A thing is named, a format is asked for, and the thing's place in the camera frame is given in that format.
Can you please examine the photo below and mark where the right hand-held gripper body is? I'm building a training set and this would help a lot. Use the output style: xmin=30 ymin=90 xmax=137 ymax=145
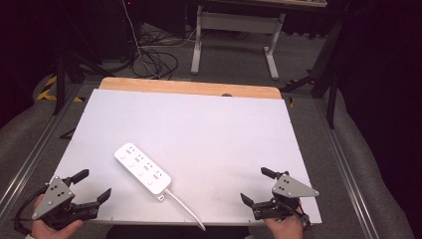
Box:
xmin=251 ymin=172 xmax=320 ymax=222

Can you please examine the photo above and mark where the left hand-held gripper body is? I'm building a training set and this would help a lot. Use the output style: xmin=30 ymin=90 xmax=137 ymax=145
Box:
xmin=31 ymin=175 xmax=101 ymax=231

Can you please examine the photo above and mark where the white power strip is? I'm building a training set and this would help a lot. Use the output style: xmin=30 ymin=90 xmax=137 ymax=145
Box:
xmin=113 ymin=141 xmax=173 ymax=202

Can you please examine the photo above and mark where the person's left hand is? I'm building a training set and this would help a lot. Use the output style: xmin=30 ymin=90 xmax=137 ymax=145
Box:
xmin=31 ymin=193 xmax=85 ymax=239

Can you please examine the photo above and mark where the person's right hand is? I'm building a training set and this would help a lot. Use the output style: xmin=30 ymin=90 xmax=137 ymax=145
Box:
xmin=264 ymin=201 xmax=305 ymax=239

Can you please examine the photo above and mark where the white board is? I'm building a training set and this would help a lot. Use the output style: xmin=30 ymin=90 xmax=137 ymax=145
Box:
xmin=53 ymin=88 xmax=323 ymax=227

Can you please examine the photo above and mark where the person's dark clothing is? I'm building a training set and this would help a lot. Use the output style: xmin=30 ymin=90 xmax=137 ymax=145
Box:
xmin=105 ymin=225 xmax=251 ymax=239

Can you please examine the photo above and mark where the yellow black floor tape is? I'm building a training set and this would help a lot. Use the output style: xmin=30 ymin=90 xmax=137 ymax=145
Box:
xmin=36 ymin=75 xmax=86 ymax=104

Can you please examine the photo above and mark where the black tripod stand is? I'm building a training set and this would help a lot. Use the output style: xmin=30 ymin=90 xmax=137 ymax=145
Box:
xmin=52 ymin=49 xmax=115 ymax=117

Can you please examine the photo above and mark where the black metal stand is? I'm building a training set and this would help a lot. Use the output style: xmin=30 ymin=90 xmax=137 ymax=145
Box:
xmin=279 ymin=19 xmax=343 ymax=129

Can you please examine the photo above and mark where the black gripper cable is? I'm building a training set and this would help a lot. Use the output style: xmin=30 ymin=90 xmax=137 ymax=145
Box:
xmin=13 ymin=185 xmax=50 ymax=235

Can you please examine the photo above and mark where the aluminium rail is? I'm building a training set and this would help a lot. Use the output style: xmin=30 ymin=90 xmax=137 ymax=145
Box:
xmin=0 ymin=83 xmax=83 ymax=215
xmin=314 ymin=99 xmax=383 ymax=239

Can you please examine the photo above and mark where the white power strip cable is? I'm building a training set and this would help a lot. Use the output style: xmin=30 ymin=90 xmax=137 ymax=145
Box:
xmin=163 ymin=187 xmax=207 ymax=232

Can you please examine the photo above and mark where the black floor cable bundle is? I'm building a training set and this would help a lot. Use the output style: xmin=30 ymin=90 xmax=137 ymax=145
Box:
xmin=131 ymin=31 xmax=180 ymax=81

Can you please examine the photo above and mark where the thin white floor cable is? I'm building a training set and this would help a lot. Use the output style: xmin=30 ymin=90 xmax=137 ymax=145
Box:
xmin=120 ymin=0 xmax=161 ymax=80

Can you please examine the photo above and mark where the white metal desk frame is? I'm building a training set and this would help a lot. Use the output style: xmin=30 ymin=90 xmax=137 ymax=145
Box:
xmin=190 ymin=0 xmax=328 ymax=81

